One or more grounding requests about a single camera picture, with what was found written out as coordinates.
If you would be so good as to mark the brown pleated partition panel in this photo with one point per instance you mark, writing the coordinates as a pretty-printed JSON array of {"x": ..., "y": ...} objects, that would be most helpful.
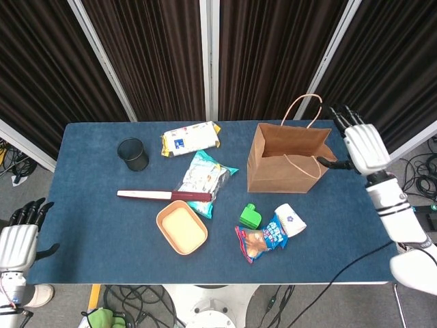
[
  {"x": 41, "y": 68},
  {"x": 273, "y": 51},
  {"x": 392, "y": 68},
  {"x": 153, "y": 61}
]

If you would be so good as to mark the yellow floor tape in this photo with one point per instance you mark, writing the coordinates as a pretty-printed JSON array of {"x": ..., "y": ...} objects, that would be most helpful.
[{"x": 94, "y": 297}]

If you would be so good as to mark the brown paper bag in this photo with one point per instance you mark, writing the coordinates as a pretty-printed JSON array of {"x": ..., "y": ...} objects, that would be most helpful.
[{"x": 280, "y": 177}]

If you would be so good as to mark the blue felt table mat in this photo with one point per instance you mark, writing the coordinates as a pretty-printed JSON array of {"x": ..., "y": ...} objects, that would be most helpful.
[{"x": 102, "y": 239}]

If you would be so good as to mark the teal clear snack bag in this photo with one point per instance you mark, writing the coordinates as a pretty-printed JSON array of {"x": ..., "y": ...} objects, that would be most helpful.
[{"x": 203, "y": 177}]

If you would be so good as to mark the orange plastic container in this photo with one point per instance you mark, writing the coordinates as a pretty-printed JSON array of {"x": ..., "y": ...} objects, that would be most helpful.
[{"x": 181, "y": 227}]

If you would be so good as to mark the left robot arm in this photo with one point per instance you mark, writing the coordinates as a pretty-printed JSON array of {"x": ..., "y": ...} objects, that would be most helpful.
[{"x": 10, "y": 294}]

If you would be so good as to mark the green plastic block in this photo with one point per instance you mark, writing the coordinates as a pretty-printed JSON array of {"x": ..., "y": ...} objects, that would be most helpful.
[{"x": 251, "y": 217}]

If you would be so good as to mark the green cloth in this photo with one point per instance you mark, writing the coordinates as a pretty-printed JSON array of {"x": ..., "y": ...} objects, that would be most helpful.
[{"x": 102, "y": 317}]

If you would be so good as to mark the white paper scrap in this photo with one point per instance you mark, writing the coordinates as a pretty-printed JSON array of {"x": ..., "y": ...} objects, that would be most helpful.
[{"x": 18, "y": 181}]

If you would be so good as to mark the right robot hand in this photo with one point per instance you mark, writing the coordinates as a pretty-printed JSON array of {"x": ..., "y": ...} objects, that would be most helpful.
[{"x": 367, "y": 147}]

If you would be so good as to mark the black mesh pen cup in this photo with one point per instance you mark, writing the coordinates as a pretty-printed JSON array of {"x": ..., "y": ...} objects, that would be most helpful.
[{"x": 134, "y": 157}]

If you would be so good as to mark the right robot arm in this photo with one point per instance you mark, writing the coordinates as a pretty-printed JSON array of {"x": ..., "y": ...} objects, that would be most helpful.
[{"x": 396, "y": 208}]

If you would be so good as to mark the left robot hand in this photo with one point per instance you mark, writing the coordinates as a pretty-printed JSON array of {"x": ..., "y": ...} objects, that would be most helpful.
[{"x": 15, "y": 246}]

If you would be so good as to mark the maroon white long box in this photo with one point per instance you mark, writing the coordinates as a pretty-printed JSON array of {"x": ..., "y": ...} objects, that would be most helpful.
[{"x": 147, "y": 194}]

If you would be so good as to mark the white yellow wipes pack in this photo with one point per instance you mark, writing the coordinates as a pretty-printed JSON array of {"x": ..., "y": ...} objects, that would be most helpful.
[{"x": 191, "y": 138}]

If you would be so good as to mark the white table pedestal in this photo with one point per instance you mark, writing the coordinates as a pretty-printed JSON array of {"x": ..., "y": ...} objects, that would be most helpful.
[{"x": 208, "y": 307}]

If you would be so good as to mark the white shoe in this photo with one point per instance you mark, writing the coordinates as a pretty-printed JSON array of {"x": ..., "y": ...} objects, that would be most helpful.
[{"x": 41, "y": 295}]

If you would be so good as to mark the blue red snack bag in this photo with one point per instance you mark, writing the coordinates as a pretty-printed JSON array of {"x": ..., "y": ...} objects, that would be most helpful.
[{"x": 259, "y": 242}]

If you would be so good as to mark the white flower paper cup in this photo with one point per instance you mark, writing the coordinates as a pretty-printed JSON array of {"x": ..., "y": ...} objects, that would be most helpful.
[{"x": 292, "y": 220}]

